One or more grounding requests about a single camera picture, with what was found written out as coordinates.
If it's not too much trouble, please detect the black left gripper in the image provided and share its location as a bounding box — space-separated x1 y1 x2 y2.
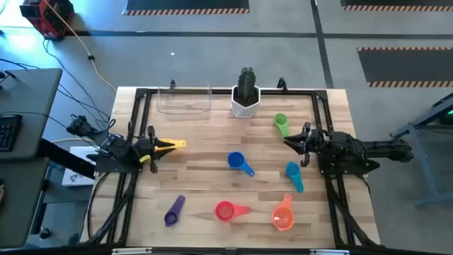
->
136 125 176 174

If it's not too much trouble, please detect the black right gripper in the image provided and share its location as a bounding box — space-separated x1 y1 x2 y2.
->
284 122 333 168

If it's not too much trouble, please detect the yellow measuring cup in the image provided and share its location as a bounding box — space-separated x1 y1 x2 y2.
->
155 138 187 152

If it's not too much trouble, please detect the teal measuring cup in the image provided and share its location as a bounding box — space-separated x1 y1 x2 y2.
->
285 161 304 193

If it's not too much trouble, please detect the green measuring cup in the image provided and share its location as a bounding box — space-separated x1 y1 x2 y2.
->
273 113 290 139

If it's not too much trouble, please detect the blue measuring cup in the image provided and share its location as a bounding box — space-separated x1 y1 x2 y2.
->
227 151 256 177

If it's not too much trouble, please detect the purple measuring cup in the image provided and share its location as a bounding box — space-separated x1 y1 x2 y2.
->
164 195 186 227

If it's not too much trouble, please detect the orange measuring cup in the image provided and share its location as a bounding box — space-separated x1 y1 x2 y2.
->
271 193 295 232

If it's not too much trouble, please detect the red measuring cup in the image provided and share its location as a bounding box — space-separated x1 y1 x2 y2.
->
214 200 251 223

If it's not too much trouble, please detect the clear plastic basket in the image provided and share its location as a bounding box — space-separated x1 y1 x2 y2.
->
156 81 212 115

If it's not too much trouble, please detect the white hexagonal plant pot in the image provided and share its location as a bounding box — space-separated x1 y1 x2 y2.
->
230 84 261 118

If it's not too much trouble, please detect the green cactus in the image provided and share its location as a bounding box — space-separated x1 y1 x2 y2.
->
236 67 257 103

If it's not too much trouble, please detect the white printed paper box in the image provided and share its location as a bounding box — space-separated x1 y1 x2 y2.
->
62 146 98 188

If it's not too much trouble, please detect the black desk beam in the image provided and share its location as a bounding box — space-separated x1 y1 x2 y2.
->
37 137 96 180

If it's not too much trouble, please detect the black hazard-striped floor mat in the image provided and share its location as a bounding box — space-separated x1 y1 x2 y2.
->
340 0 453 11
122 0 251 16
357 47 453 89

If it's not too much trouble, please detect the grey desk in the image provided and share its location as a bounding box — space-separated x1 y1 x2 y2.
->
0 157 50 249
0 68 64 162

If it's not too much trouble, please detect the black keyboard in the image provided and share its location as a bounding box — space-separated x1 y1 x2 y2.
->
0 113 23 152

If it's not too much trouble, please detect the red and black equipment box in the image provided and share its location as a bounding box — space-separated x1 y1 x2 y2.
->
19 0 75 40

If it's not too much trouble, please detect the black aluminium table frame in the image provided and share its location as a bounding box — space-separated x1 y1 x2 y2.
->
84 87 382 249

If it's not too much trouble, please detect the white table edge bracket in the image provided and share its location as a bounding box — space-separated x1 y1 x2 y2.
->
112 247 153 255
310 249 350 255

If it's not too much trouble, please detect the black floor cable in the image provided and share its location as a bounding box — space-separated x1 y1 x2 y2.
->
42 38 110 123

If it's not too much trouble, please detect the blue-grey metal table frame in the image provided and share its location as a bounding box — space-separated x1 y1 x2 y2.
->
389 92 453 208

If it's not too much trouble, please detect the yellow extension cable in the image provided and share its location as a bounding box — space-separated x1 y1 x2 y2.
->
42 0 117 92

